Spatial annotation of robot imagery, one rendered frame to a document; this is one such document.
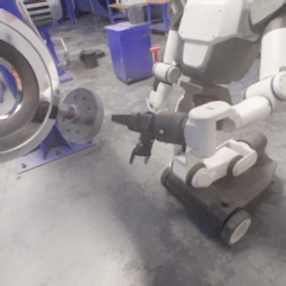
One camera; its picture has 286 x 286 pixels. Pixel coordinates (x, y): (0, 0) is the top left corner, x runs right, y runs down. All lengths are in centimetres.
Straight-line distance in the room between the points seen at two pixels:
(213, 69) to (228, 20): 16
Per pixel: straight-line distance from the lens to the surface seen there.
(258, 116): 69
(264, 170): 167
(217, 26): 91
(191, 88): 100
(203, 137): 58
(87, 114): 81
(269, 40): 84
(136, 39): 344
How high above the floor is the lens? 127
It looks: 36 degrees down
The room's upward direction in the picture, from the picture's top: 9 degrees counter-clockwise
